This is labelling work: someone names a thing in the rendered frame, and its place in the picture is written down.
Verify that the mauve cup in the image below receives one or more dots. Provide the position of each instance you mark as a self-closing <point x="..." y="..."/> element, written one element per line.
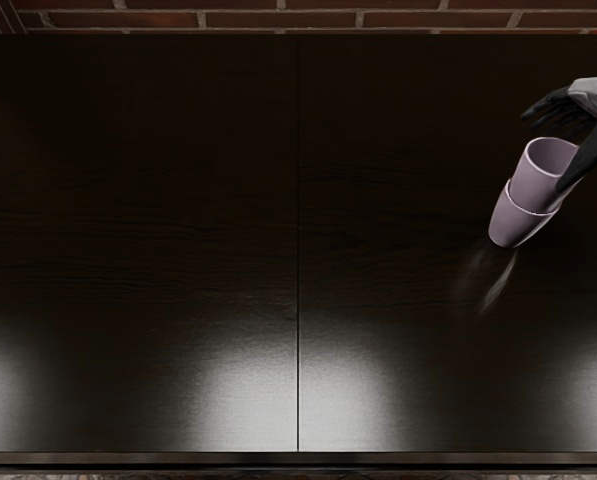
<point x="515" y="225"/>
<point x="540" y="177"/>

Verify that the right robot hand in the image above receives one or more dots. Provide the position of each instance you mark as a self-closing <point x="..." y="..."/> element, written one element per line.
<point x="589" y="97"/>

